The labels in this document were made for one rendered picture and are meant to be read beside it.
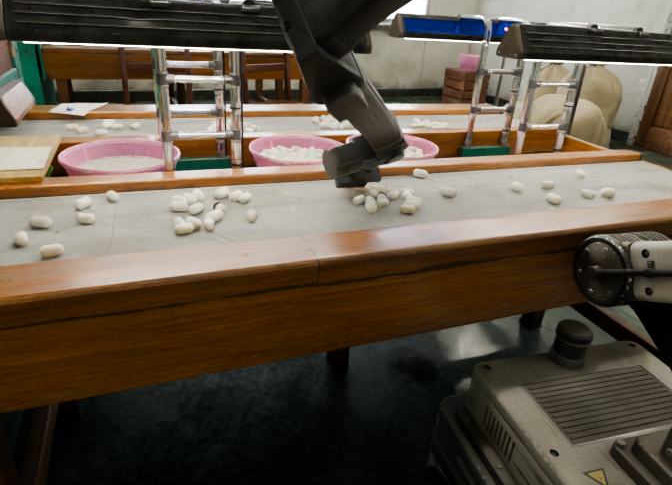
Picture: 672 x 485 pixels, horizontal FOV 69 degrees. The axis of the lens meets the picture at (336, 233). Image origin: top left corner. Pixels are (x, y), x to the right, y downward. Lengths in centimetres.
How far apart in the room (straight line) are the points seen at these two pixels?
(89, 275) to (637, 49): 129
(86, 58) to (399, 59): 451
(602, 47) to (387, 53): 574
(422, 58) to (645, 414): 655
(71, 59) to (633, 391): 336
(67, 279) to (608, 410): 94
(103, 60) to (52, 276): 294
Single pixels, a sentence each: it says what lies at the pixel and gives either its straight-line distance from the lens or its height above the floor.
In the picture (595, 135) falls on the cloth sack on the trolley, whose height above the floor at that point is 36.
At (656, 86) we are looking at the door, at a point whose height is 60.
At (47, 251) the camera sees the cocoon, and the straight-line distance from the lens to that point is 87.
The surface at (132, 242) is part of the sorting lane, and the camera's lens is 89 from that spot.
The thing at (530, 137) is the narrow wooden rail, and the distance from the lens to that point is 192.
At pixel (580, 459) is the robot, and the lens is 97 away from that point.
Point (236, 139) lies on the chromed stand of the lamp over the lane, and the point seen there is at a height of 83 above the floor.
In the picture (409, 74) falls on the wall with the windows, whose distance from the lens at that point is 724.
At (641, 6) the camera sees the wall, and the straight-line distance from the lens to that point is 613.
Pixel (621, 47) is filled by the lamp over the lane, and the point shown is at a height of 108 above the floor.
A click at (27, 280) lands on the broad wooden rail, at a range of 77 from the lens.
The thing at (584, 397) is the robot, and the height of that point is 47.
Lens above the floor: 112
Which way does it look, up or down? 25 degrees down
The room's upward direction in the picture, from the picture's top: 4 degrees clockwise
